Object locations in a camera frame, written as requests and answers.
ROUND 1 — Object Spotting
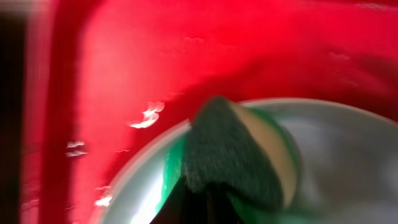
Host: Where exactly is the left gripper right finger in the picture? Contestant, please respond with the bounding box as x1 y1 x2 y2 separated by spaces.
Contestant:
206 188 244 224

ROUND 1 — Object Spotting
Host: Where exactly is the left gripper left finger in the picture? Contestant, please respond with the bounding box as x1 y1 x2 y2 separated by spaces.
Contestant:
150 177 188 224

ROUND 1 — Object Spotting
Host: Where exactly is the green yellow sponge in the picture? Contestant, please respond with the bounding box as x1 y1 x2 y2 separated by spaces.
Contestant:
157 97 300 223

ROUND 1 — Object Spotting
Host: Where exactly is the light blue plate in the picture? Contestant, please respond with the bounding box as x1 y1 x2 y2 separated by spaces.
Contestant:
89 98 397 223

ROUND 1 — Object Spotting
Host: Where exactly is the red plastic tray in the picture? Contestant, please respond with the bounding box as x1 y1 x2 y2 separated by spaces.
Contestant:
20 0 397 223

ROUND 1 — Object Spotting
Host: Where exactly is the black water tray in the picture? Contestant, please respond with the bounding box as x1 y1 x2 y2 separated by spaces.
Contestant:
1 13 25 224

